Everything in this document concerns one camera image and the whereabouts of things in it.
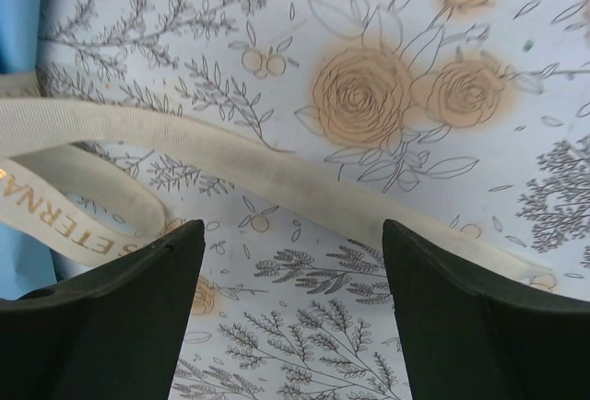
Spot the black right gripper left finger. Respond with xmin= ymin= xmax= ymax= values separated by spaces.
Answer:
xmin=1 ymin=220 xmax=205 ymax=400

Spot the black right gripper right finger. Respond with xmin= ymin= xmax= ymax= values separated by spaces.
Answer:
xmin=383 ymin=220 xmax=589 ymax=400

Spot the blue wrapping paper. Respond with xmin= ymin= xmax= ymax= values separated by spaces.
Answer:
xmin=1 ymin=0 xmax=56 ymax=300

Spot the cream fabric ribbon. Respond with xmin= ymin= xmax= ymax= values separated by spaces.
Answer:
xmin=1 ymin=93 xmax=549 ymax=280

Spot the floral patterned tablecloth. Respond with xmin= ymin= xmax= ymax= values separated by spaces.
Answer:
xmin=39 ymin=0 xmax=589 ymax=399

